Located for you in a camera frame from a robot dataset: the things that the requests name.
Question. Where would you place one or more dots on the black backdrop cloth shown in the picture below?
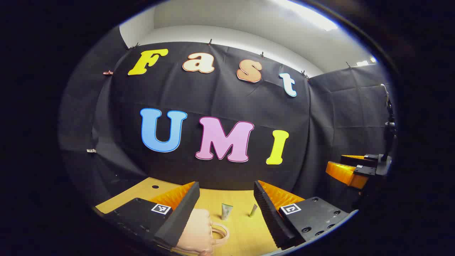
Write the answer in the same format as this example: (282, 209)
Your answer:
(220, 96)

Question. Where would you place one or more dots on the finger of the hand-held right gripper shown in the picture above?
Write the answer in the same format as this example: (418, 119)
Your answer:
(344, 174)
(359, 161)

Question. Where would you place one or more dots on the small grey-green skin care tube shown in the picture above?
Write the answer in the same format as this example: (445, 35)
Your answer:
(253, 211)

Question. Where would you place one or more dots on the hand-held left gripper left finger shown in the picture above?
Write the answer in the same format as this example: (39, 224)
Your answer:
(181, 213)

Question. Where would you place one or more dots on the white green skin care tube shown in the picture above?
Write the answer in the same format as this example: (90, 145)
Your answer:
(226, 212)

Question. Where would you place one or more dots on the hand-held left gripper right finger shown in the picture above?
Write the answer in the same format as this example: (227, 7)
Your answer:
(270, 217)

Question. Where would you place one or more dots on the pink suitcase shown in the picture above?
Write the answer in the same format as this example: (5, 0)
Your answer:
(195, 231)

